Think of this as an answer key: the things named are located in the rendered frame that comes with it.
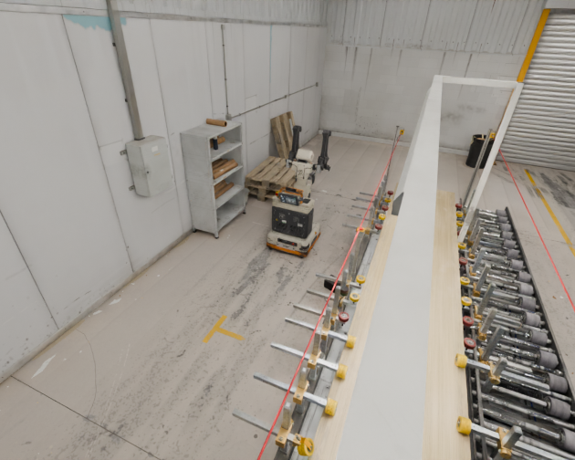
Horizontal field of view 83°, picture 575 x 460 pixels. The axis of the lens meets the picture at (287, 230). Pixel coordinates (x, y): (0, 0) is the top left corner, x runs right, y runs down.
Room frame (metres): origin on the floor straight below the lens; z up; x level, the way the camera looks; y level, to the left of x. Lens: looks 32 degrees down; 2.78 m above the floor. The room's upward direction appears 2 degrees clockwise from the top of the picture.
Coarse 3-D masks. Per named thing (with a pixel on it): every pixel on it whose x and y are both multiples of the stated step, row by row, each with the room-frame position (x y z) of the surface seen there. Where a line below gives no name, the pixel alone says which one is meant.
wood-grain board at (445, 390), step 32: (448, 192) 4.18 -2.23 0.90; (384, 224) 3.22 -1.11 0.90; (448, 224) 3.28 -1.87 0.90; (384, 256) 2.58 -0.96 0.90; (448, 256) 2.63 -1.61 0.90; (448, 288) 2.15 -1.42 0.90; (352, 320) 1.74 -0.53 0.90; (448, 320) 1.78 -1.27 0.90; (352, 352) 1.45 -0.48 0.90; (448, 352) 1.48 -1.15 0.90; (352, 384) 1.21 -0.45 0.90; (448, 384) 1.24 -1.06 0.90; (448, 416) 1.04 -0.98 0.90; (320, 448) 0.84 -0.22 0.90; (448, 448) 0.87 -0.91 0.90
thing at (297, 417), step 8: (376, 216) 3.75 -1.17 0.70; (368, 240) 3.17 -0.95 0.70; (360, 248) 2.99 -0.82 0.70; (360, 256) 2.84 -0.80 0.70; (360, 264) 2.71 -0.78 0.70; (352, 280) 2.44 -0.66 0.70; (336, 328) 1.84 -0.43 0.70; (320, 344) 1.67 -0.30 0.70; (328, 344) 1.67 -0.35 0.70; (328, 352) 1.60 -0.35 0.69; (320, 368) 1.46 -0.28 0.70; (312, 384) 1.33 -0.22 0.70; (312, 392) 1.27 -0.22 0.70; (296, 408) 1.16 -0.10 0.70; (304, 408) 1.16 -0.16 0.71; (296, 416) 1.11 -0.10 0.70; (304, 416) 1.12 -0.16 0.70; (296, 424) 1.06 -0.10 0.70; (296, 432) 1.02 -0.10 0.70; (280, 448) 0.92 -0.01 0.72; (288, 448) 0.92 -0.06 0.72; (280, 456) 0.88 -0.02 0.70; (288, 456) 0.88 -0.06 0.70
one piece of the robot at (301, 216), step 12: (276, 192) 3.92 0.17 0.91; (300, 192) 3.81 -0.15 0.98; (276, 204) 3.91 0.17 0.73; (288, 204) 3.84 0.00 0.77; (300, 204) 3.79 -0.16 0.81; (312, 204) 3.88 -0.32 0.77; (276, 216) 3.91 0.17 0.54; (288, 216) 3.84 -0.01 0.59; (300, 216) 3.78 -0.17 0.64; (312, 216) 3.92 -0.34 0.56; (276, 228) 3.91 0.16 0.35; (288, 228) 3.84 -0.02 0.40; (300, 228) 3.77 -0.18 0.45
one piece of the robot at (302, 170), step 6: (294, 162) 4.20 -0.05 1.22; (300, 162) 4.18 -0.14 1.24; (312, 162) 4.22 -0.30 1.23; (294, 168) 4.19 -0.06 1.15; (300, 168) 4.16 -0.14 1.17; (306, 168) 4.13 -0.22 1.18; (312, 168) 4.18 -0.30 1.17; (300, 174) 4.14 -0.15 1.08; (306, 174) 4.14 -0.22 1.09; (300, 180) 4.20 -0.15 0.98; (306, 180) 4.19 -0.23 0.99; (294, 186) 4.24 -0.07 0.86; (300, 186) 4.20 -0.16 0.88; (306, 186) 4.17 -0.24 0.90; (306, 192) 4.16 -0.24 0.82
